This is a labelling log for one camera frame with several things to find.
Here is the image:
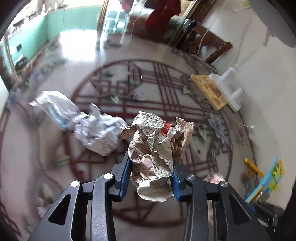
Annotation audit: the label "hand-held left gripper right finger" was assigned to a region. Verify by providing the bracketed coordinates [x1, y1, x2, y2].
[170, 161, 271, 241]

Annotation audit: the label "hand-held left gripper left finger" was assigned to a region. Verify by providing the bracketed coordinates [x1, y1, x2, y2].
[28, 152, 132, 241]

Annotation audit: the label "crumpled white newspaper sheet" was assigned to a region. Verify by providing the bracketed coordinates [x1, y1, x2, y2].
[74, 103, 129, 156]

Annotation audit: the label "yellow stick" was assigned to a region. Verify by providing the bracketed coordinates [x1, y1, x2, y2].
[244, 158, 265, 178]

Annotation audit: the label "colourful toy block set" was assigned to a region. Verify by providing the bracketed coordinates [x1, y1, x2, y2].
[245, 156, 284, 204]

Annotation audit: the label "crumpled white plastic bag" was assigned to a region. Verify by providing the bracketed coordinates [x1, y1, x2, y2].
[29, 90, 86, 130]

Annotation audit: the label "yellow patterned board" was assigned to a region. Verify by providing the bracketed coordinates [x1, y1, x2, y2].
[190, 75, 228, 111]

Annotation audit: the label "white plastic stand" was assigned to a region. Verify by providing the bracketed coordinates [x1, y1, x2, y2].
[209, 66, 244, 113]

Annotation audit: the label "dark wooden chair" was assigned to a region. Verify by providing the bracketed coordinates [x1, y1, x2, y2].
[185, 22, 233, 65]

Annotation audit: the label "stack of clear containers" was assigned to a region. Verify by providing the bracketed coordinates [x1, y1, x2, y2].
[103, 10, 127, 30]

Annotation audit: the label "teal kitchen cabinets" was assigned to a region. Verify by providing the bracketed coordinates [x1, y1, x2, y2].
[5, 6, 102, 67]

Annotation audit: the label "red hanging garment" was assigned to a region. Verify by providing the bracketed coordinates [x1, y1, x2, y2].
[144, 0, 181, 29]

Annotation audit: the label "white cable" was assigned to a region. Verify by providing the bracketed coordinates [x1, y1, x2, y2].
[192, 14, 222, 58]

